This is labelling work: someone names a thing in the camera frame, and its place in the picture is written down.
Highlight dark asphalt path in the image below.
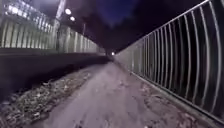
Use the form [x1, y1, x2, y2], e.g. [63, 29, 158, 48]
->
[30, 61, 204, 128]

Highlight dark trees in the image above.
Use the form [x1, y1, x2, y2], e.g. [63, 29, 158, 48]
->
[77, 0, 208, 54]

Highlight strip of fallen leaves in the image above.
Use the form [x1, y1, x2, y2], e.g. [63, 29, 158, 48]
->
[123, 64, 224, 128]
[0, 63, 101, 128]

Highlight pale metal railing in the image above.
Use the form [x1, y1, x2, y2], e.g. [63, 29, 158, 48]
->
[113, 0, 224, 125]

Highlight street lamp pole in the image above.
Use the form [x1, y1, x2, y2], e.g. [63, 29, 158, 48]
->
[55, 0, 68, 21]

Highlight pale fence with uprights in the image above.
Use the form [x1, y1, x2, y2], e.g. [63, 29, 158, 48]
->
[0, 15, 107, 56]

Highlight pale lit upper railing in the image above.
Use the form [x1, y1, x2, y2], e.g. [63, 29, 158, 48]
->
[0, 0, 58, 30]

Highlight dark low wall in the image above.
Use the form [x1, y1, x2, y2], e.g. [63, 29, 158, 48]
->
[0, 48, 112, 102]

